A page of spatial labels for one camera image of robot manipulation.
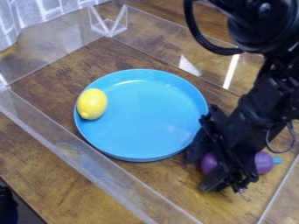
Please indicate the white patterned curtain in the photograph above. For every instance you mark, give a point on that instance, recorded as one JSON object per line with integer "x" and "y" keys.
{"x": 21, "y": 13}

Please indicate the blue round tray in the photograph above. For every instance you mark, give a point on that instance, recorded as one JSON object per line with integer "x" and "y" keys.
{"x": 151, "y": 119}

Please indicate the yellow toy lemon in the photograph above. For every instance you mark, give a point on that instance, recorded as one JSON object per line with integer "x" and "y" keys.
{"x": 92, "y": 104}

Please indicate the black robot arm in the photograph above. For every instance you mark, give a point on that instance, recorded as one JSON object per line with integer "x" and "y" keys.
{"x": 263, "y": 26}

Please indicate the clear acrylic enclosure wall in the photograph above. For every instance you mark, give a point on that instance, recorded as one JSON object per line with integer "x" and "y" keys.
{"x": 69, "y": 182}

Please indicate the purple toy eggplant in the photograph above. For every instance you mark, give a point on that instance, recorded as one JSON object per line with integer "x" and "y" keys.
{"x": 264, "y": 161}

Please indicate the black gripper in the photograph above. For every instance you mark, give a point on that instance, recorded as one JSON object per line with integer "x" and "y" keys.
{"x": 234, "y": 142}

